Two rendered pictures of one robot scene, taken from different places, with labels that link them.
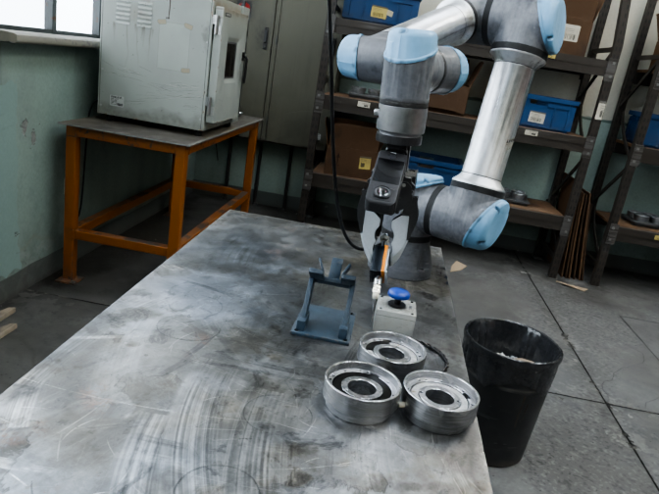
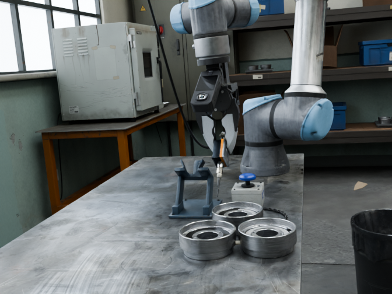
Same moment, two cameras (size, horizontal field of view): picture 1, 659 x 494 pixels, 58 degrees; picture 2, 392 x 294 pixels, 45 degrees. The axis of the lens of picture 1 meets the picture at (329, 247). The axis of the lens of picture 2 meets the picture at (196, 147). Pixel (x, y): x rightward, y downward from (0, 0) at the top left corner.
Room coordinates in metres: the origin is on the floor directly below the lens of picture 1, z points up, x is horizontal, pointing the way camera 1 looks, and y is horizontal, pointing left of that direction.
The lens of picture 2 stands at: (-0.09, -0.20, 1.14)
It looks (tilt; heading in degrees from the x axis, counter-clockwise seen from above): 10 degrees down; 10
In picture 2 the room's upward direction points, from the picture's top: 4 degrees counter-clockwise
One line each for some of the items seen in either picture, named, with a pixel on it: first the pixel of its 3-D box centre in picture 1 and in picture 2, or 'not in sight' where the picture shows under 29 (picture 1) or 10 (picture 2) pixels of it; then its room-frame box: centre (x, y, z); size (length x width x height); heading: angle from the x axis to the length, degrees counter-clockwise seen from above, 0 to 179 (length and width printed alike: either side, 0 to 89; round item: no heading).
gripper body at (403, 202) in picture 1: (394, 171); (217, 84); (0.96, -0.08, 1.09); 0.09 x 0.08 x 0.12; 171
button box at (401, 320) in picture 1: (394, 314); (248, 193); (1.01, -0.14, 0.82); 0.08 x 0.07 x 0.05; 176
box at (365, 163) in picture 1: (354, 148); (258, 111); (4.46, -0.06, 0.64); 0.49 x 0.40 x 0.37; 91
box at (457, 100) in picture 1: (440, 82); (313, 48); (4.43, -0.59, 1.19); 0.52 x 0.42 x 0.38; 86
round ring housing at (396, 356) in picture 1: (390, 358); (237, 218); (0.84, -0.12, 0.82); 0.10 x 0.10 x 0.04
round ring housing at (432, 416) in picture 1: (438, 402); (267, 237); (0.74, -0.18, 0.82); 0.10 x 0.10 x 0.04
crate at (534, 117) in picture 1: (531, 110); (391, 52); (4.40, -1.25, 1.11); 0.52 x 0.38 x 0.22; 86
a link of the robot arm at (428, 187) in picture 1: (415, 202); (264, 116); (1.34, -0.18, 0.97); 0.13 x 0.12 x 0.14; 58
